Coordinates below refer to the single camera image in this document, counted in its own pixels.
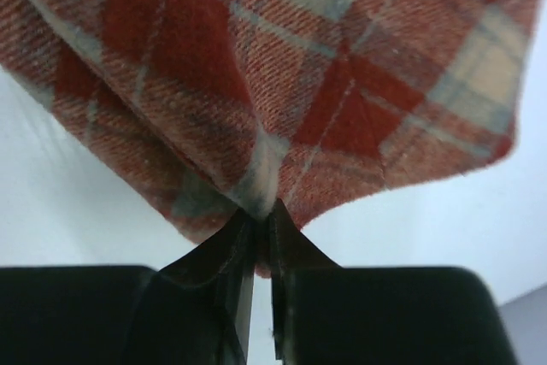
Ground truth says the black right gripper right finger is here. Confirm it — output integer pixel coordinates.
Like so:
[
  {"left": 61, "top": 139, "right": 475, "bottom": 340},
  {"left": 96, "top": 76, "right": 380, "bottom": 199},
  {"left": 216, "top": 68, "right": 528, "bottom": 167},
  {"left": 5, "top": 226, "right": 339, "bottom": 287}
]
[{"left": 267, "top": 201, "right": 507, "bottom": 365}]

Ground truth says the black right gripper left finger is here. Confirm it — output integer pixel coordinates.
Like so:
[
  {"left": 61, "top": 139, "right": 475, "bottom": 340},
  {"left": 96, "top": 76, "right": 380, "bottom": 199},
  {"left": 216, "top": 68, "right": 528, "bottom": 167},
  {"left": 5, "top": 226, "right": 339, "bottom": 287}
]
[{"left": 1, "top": 211, "right": 255, "bottom": 364}]

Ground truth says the red plaid skirt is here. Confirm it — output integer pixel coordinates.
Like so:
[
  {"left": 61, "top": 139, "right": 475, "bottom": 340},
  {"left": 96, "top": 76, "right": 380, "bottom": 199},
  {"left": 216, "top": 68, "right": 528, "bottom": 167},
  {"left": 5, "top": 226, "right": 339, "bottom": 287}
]
[{"left": 0, "top": 0, "right": 544, "bottom": 279}]

